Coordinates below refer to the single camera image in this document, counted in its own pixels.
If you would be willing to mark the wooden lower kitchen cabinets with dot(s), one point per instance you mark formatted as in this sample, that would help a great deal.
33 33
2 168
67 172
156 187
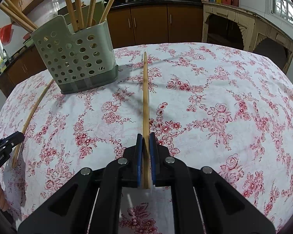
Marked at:
149 24

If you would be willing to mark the red plastic basin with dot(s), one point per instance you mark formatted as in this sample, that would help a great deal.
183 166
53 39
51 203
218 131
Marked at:
26 37

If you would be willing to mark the yellow green dish soap bottle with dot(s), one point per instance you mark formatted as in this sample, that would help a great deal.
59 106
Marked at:
1 65

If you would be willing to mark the green plastic basin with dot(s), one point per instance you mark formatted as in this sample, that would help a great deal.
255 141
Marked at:
29 43

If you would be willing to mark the floral white tablecloth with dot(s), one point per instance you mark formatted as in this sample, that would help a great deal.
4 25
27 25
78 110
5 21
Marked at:
210 102

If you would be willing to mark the cream carved wooden table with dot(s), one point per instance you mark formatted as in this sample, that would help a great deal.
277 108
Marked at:
254 22

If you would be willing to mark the bunch of bamboo chopsticks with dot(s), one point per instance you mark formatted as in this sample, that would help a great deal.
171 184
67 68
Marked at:
70 9

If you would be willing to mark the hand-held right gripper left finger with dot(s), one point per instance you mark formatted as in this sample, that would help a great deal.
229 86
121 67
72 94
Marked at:
139 160

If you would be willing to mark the sink faucet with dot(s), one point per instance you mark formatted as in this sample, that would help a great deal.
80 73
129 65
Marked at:
5 54

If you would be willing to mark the wooden chopstick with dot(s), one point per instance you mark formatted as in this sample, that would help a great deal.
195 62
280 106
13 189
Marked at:
146 102
31 117

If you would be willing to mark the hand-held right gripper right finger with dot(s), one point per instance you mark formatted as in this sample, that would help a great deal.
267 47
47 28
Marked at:
153 160

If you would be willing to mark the green perforated utensil holder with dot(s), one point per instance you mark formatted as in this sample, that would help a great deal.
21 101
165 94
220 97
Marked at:
70 61

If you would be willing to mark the person's left hand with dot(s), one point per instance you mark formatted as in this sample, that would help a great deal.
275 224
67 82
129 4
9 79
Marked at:
1 195

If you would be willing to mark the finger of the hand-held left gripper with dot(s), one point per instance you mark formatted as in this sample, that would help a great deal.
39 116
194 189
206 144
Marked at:
12 140

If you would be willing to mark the red hanging plastic bag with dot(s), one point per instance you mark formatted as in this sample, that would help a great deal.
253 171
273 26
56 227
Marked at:
6 34

